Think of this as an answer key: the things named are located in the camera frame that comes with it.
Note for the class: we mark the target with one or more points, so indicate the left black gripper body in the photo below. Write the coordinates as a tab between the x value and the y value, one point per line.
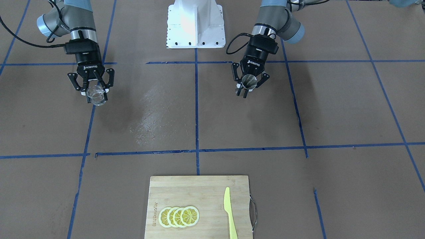
255	63

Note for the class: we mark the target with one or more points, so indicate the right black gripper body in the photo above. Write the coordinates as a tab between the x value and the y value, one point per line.
89	67

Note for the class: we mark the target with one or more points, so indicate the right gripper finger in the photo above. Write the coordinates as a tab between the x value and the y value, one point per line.
82	89
105	86

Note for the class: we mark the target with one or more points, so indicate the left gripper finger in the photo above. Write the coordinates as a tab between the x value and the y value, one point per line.
263	79
236	78

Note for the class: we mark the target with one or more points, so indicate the steel jigger measuring cup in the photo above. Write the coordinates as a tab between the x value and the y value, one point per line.
247	83

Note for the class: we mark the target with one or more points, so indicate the clear glass cup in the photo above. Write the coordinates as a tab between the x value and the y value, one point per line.
96	95

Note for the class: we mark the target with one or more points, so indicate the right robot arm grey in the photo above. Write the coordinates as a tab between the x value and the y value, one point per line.
76	18

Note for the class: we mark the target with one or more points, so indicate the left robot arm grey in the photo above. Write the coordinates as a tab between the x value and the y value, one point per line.
275	19

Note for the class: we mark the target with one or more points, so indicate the bamboo cutting board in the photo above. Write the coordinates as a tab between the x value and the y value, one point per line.
206	194

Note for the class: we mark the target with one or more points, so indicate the yellow plastic knife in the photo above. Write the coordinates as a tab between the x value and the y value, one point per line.
228	209

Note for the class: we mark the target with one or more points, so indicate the lemon slice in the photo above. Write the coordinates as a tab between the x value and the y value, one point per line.
170	217
178	219
190	216
163	217

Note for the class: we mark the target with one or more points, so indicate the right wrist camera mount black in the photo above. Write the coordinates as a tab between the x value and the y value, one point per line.
80	46

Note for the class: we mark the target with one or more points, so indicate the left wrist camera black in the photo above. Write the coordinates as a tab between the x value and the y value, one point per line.
264	43

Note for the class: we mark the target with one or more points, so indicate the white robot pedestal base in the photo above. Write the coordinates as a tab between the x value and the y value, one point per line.
195	24

